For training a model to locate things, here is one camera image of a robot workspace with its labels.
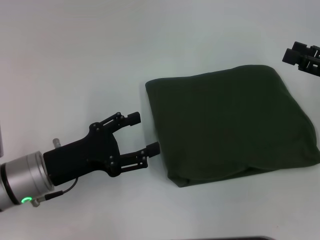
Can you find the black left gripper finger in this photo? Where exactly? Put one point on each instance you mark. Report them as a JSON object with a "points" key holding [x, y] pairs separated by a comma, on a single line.
{"points": [[122, 121], [140, 156]]}

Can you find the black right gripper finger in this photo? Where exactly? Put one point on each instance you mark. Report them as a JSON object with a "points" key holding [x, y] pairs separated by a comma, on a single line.
{"points": [[297, 60], [305, 48]]}

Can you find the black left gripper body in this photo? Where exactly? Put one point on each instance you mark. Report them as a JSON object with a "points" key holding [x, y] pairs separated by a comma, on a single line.
{"points": [[82, 155]]}

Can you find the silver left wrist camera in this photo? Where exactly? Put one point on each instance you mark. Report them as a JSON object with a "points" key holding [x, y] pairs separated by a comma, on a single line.
{"points": [[1, 140]]}

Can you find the small silver left gripper plug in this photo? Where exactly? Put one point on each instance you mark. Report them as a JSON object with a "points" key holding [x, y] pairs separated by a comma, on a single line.
{"points": [[57, 143]]}

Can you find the dark green printed T-shirt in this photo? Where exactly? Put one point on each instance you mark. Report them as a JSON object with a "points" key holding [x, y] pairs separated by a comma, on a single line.
{"points": [[225, 125]]}

